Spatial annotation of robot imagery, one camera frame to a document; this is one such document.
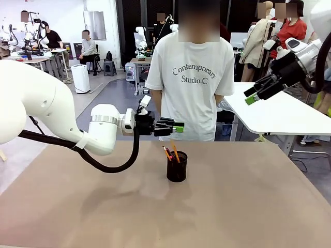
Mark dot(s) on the wooden background desk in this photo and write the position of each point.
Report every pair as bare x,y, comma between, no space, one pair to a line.
41,60

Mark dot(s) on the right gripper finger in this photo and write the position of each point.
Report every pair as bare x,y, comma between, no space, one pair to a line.
269,94
258,86

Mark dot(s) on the background robot work table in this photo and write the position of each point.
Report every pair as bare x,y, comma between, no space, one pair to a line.
141,61

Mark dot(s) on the grey storage bin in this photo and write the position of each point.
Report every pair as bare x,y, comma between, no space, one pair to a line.
143,90

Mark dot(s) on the person in white T-shirt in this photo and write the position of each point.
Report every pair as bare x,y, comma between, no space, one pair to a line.
191,103

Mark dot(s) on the person in black T-shirt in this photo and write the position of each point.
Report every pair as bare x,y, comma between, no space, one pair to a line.
54,38

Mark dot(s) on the stacked grey stools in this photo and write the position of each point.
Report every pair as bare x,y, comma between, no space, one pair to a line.
110,67

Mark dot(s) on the person in red shirt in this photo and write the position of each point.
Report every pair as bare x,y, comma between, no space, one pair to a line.
297,28

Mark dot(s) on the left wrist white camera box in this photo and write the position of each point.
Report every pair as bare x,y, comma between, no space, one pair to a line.
145,101

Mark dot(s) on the white table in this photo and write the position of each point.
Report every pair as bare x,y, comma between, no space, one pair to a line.
279,116

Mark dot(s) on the yellow pencil pink eraser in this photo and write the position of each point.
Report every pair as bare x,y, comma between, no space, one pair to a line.
175,152

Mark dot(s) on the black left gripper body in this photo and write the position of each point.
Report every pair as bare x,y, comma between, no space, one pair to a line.
144,125

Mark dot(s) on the seated person in grey top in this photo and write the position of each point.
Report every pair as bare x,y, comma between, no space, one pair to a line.
89,47

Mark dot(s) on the mannequin in beige coat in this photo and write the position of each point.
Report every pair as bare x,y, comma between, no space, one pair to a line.
254,46

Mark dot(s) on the standing person in white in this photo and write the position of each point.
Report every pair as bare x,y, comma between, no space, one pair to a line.
25,16

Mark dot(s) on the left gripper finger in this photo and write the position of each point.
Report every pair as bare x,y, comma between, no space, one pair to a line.
165,131
165,120

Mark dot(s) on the yellow pencil dark end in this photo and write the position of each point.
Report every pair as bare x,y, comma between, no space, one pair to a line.
167,154

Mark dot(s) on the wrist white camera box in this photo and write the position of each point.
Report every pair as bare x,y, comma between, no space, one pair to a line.
145,101
269,44

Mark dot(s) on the shiny wall panel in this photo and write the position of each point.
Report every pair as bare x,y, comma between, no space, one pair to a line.
94,25

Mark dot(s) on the white air purifier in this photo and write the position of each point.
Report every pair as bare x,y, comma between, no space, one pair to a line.
80,78

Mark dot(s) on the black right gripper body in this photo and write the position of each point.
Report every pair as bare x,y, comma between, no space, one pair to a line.
284,68

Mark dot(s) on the small black bag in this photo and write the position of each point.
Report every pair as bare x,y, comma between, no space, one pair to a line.
109,56

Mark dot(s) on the black standing panel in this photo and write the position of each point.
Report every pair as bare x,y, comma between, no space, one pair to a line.
67,50
78,50

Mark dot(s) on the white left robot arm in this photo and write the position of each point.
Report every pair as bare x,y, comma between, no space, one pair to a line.
38,103

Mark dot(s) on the black mesh pen holder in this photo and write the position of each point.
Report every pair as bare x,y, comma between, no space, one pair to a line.
178,173

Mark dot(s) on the computer tower coloured lights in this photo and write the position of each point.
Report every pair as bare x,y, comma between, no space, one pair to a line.
130,73

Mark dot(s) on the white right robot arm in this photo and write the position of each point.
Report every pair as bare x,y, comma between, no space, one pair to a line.
307,54

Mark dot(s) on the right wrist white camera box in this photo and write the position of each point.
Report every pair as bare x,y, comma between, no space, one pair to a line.
269,44

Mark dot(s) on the person in black clothes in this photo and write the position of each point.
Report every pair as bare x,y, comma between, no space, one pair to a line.
160,31

